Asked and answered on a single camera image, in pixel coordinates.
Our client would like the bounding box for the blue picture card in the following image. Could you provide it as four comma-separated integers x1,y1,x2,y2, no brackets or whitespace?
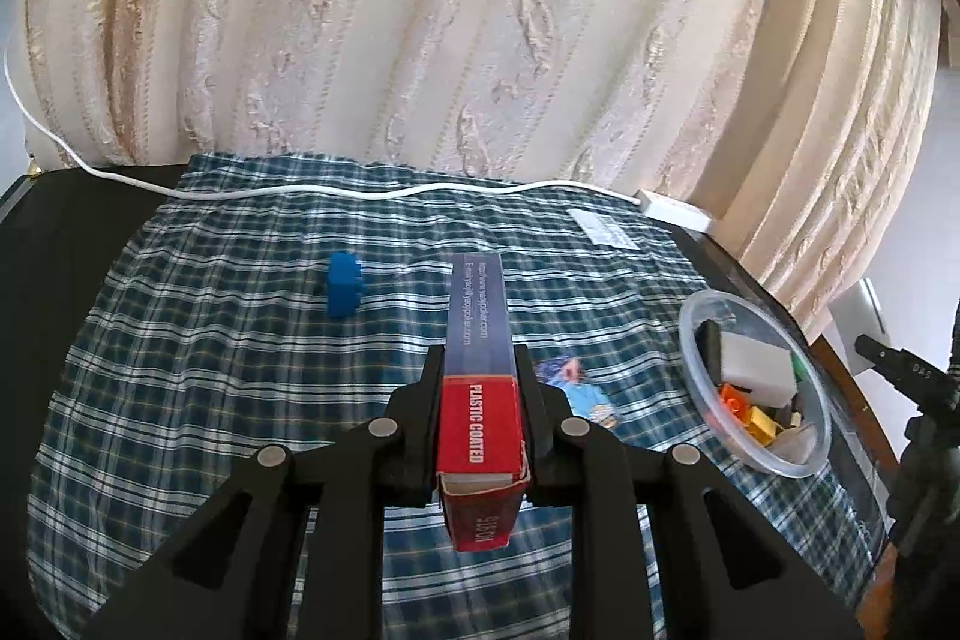
536,356,620,429

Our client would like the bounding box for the blue toy block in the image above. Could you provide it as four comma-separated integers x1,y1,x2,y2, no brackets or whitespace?
326,251,365,320

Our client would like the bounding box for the white power strip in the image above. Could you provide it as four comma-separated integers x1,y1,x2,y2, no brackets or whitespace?
634,188,713,232

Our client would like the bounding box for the white paper label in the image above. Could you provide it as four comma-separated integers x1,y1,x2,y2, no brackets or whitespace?
568,207,638,249

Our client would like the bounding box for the blue plaid tablecloth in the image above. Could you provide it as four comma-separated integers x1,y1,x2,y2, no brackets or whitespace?
26,152,878,640

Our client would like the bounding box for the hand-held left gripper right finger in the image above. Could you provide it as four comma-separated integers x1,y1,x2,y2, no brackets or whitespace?
512,346,867,640

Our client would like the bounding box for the red card box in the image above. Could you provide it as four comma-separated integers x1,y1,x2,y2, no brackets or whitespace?
437,254,533,551

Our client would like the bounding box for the white power cable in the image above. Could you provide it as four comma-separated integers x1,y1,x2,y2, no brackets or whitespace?
4,44,642,206

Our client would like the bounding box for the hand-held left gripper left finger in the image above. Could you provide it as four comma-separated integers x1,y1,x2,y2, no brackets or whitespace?
82,346,447,640

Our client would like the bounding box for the cream patterned curtain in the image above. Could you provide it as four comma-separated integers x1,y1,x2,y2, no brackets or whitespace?
15,0,942,341

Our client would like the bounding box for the small black item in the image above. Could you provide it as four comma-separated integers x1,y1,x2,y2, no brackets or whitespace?
696,321,725,378

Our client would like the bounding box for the yellow toy block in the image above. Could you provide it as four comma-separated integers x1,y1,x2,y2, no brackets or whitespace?
742,407,785,446

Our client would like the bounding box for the clear plastic bowl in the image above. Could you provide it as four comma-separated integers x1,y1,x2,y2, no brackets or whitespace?
679,290,833,478

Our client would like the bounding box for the orange toy block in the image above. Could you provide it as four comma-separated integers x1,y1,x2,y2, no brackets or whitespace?
716,385,755,423

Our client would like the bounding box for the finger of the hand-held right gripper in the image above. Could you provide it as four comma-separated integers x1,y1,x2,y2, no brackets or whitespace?
855,334,957,405

